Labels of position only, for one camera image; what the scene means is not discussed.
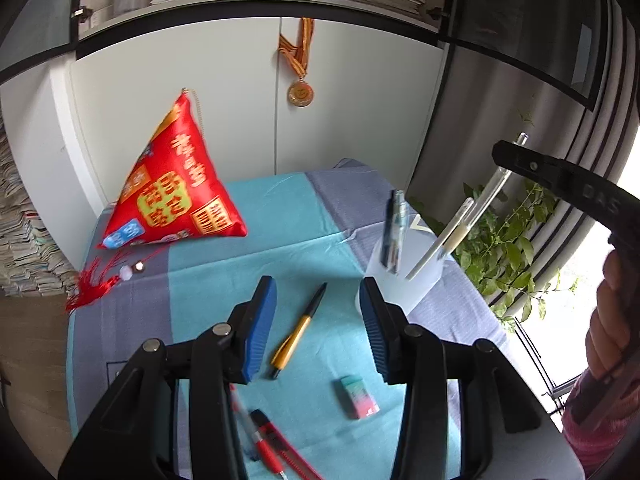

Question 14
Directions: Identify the black metal stand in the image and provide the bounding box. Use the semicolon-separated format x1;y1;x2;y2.
512;316;577;414

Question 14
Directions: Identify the tall pile of papers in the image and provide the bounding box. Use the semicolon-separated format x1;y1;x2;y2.
0;124;79;302

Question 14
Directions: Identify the red triangular pouch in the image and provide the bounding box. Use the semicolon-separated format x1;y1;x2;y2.
97;88;249;250

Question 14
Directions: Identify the red tassel charm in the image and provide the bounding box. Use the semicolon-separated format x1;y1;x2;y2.
64;247;149;314

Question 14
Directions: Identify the red pen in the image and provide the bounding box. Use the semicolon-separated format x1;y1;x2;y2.
229;384;287;480

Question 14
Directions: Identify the pink green eraser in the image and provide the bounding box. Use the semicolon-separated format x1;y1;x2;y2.
340;374;381;420

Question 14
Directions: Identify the yellow black pen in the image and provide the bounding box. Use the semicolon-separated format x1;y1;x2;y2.
269;282;329;380

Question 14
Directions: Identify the grey curtain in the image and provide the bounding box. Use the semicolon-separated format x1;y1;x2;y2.
500;0;640;322

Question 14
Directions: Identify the person's right forearm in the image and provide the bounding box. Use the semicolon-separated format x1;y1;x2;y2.
561;375;640;472

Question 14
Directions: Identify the red utility knife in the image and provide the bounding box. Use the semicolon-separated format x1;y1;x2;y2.
249;408;324;480

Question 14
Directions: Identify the blue grey printed tablecloth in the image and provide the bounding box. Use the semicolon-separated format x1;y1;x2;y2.
65;157;567;480

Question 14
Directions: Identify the gold medal with striped ribbon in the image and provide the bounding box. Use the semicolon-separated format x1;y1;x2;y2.
277;17;317;110

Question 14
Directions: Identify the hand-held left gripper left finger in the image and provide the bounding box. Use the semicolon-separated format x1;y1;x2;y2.
57;276;277;480

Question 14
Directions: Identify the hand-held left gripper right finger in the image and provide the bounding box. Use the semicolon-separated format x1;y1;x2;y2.
359;277;587;480

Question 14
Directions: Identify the translucent white cup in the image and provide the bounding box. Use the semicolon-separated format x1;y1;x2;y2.
355;212;445;319

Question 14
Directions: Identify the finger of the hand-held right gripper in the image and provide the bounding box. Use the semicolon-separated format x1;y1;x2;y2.
491;139;610;234

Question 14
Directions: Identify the person's right hand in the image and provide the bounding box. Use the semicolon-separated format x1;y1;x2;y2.
585;248;633;382

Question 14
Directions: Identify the green leafy plant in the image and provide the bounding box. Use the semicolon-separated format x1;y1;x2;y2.
410;105;582;334

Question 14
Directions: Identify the dark glass cabinet door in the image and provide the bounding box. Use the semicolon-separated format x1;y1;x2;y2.
440;0;609;112
0;0;84;84

